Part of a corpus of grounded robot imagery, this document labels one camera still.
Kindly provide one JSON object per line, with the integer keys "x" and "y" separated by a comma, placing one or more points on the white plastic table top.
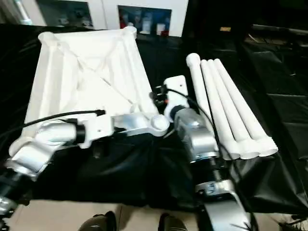
{"x": 72, "y": 72}

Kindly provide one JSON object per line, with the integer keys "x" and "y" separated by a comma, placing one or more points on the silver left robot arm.
{"x": 43, "y": 139}

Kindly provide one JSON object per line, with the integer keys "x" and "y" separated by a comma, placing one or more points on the black work mat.
{"x": 132, "y": 168}

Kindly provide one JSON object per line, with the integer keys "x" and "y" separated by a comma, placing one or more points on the white mug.
{"x": 160, "y": 27}
{"x": 131, "y": 24}

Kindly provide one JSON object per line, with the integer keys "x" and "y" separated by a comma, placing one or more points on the white blue patterned container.
{"x": 145, "y": 24}

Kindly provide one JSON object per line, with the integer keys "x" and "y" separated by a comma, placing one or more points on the dark left robot foot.
{"x": 98, "y": 222}

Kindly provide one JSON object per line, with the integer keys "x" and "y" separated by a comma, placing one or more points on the red bottle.
{"x": 122, "y": 22}

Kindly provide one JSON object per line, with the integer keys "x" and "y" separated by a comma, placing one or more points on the yellowish label tag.
{"x": 226, "y": 29}

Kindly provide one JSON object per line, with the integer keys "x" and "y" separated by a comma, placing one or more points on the white glass door cabinet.
{"x": 106, "y": 12}

